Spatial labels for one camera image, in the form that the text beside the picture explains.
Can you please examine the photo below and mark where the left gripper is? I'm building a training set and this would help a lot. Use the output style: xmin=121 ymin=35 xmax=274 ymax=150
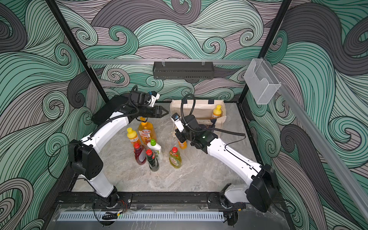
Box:
xmin=137 ymin=106 xmax=168 ymax=119

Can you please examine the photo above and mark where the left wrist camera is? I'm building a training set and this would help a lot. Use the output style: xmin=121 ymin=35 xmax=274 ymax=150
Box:
xmin=130 ymin=91 xmax=160 ymax=107

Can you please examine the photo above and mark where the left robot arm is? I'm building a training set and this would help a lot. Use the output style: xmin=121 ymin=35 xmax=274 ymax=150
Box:
xmin=68 ymin=96 xmax=169 ymax=207

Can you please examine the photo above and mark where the white slotted cable duct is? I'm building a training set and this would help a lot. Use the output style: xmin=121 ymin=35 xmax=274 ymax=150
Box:
xmin=56 ymin=211 xmax=225 ymax=222

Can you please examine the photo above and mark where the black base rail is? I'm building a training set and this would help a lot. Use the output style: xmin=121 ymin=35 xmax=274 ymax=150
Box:
xmin=56 ymin=192 xmax=247 ymax=210

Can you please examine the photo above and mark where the large orange dish soap bottle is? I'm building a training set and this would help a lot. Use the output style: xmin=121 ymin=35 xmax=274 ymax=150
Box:
xmin=138 ymin=121 xmax=157 ymax=145

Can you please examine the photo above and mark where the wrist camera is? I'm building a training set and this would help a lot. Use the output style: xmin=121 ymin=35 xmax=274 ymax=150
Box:
xmin=130 ymin=91 xmax=160 ymax=107
xmin=171 ymin=113 xmax=185 ymax=133

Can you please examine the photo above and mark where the clear plastic wall bin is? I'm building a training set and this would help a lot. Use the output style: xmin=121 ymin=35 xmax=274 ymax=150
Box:
xmin=244 ymin=58 xmax=281 ymax=105

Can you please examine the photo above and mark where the white bottle green cap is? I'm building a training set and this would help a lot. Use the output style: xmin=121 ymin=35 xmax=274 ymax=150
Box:
xmin=148 ymin=139 xmax=163 ymax=159

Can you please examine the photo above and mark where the yellow cap orange bottle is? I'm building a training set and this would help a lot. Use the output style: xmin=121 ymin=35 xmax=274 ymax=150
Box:
xmin=127 ymin=127 xmax=141 ymax=146
xmin=212 ymin=105 xmax=222 ymax=119
xmin=178 ymin=138 xmax=187 ymax=150

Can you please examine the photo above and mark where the dark green bottle red cap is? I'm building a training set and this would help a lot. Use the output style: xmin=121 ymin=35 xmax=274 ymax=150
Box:
xmin=146 ymin=149 xmax=159 ymax=172

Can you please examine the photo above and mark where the beige canvas shopping bag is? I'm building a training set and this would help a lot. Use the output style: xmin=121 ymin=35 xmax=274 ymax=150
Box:
xmin=170 ymin=99 xmax=226 ymax=137

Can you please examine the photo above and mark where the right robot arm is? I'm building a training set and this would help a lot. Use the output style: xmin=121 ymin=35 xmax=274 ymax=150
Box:
xmin=171 ymin=94 xmax=279 ymax=213

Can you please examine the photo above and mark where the yellow-green bottle red cap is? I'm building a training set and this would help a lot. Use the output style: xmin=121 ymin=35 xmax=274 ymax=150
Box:
xmin=169 ymin=147 xmax=182 ymax=169

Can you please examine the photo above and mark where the red liquid bottle red cap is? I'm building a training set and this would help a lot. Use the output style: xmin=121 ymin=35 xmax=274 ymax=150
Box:
xmin=134 ymin=143 xmax=147 ymax=165

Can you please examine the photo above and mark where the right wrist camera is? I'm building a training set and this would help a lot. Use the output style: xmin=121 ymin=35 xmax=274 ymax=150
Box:
xmin=171 ymin=113 xmax=185 ymax=133

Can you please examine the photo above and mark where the black wall shelf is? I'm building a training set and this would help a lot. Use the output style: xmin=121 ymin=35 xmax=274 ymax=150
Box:
xmin=152 ymin=61 xmax=215 ymax=80

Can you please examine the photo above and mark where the black case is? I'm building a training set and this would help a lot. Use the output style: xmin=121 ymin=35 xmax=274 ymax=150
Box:
xmin=92 ymin=95 xmax=128 ymax=125

